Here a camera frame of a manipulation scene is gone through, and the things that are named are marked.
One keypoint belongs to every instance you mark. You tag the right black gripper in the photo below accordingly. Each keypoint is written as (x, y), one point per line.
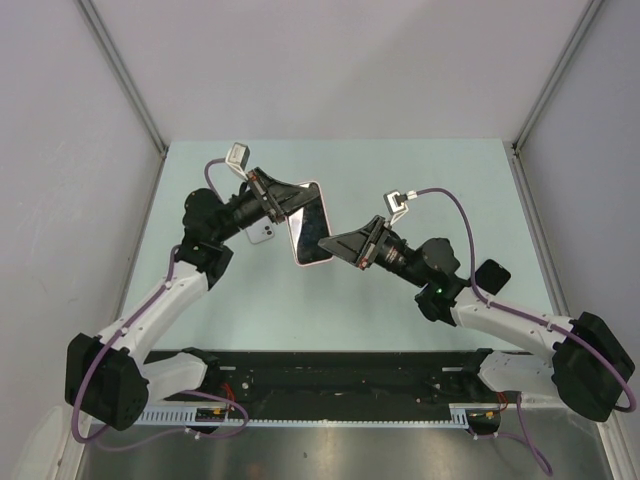
(358, 249)

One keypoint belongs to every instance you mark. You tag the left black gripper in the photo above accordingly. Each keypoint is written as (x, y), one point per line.
(299, 196)

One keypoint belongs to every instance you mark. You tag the lilac white phone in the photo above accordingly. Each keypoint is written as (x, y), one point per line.
(261, 231)

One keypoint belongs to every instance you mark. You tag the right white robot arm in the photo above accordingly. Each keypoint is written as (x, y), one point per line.
(577, 360)

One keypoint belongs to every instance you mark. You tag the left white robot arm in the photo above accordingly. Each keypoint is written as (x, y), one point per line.
(108, 376)

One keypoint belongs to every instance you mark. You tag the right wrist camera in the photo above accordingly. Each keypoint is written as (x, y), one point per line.
(397, 204)

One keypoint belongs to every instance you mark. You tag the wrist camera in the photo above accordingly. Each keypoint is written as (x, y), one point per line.
(397, 204)
(237, 158)

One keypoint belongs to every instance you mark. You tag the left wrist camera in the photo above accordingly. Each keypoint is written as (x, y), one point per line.
(237, 158)

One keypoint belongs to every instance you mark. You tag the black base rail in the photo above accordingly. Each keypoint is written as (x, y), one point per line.
(363, 385)

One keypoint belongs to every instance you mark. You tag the right aluminium frame post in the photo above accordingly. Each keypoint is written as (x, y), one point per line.
(560, 68)

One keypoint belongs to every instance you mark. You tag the aluminium frame post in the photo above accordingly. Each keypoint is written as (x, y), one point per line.
(116, 63)
(560, 68)

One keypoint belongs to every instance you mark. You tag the white slotted cable duct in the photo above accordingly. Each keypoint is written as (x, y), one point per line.
(209, 416)

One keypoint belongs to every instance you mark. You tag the left aluminium frame post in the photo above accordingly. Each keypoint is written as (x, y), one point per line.
(116, 63)

